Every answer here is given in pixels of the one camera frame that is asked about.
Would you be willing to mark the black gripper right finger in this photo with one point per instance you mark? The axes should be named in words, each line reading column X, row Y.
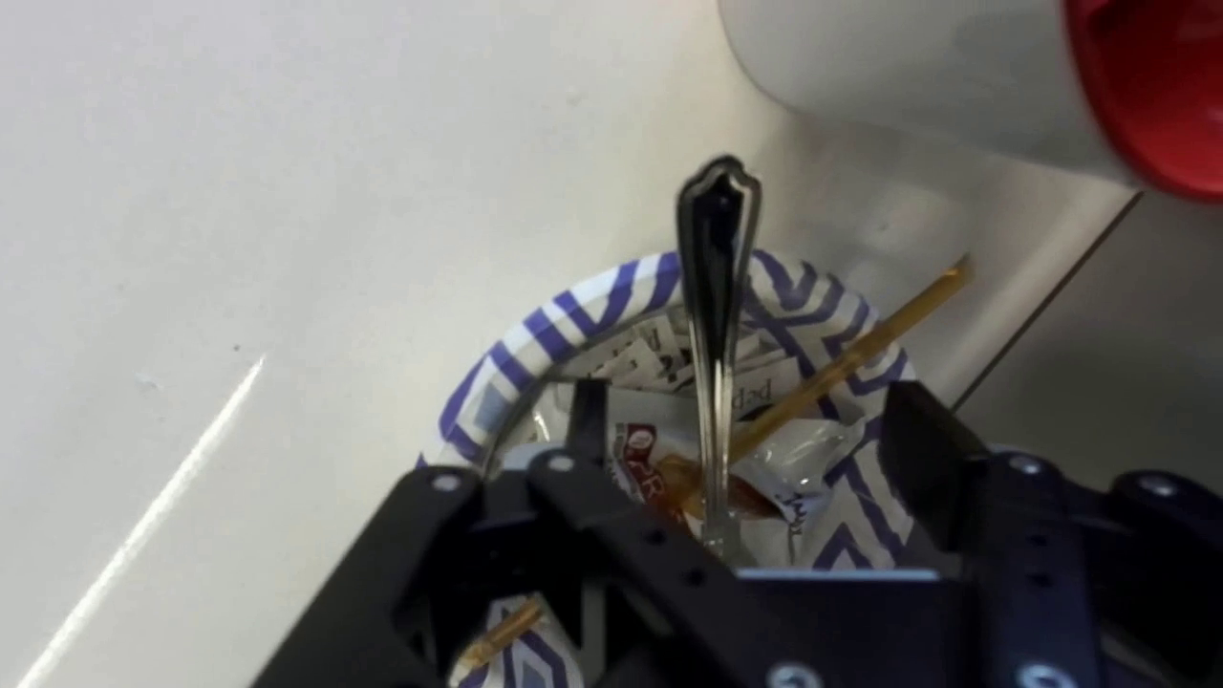
column 1045, row 558

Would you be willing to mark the white cup with red top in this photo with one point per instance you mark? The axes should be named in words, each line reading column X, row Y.
column 919, row 63

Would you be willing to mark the blue white patterned paper plate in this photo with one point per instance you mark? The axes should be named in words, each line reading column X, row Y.
column 598, row 305

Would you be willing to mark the wooden stir stick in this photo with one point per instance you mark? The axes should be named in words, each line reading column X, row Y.
column 501, row 637
column 891, row 325

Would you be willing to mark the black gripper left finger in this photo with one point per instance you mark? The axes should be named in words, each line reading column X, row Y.
column 508, row 558

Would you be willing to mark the silver spoon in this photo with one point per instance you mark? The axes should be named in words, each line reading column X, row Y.
column 716, row 254

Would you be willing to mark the small printed packet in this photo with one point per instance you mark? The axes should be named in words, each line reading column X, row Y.
column 636, row 455

